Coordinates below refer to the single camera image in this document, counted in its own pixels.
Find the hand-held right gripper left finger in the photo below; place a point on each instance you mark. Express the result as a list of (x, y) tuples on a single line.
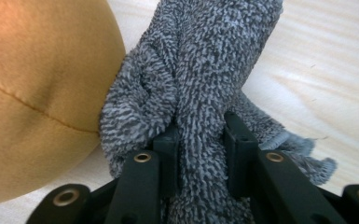
[(169, 165)]

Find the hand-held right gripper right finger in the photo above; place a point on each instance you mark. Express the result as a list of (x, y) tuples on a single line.
[(241, 158)]

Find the grey terry cloth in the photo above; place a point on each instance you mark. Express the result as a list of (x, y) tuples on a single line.
[(199, 68)]

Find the orange plush toy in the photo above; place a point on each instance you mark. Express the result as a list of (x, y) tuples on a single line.
[(37, 93)]

